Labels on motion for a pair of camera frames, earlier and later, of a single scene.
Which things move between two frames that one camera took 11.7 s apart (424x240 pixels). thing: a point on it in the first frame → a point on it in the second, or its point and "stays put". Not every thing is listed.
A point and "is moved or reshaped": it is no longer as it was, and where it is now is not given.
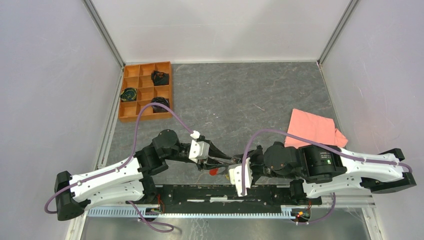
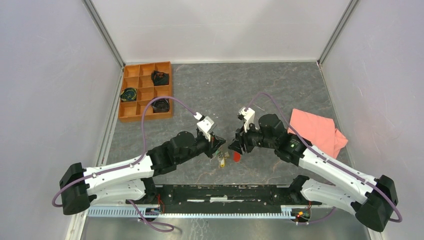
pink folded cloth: [314, 126] stays put
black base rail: [219, 199] stays put
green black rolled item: [128, 94] stays put
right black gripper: [252, 156] → [244, 138]
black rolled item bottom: [163, 101] stays put
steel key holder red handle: [216, 171] is moved or reshaped
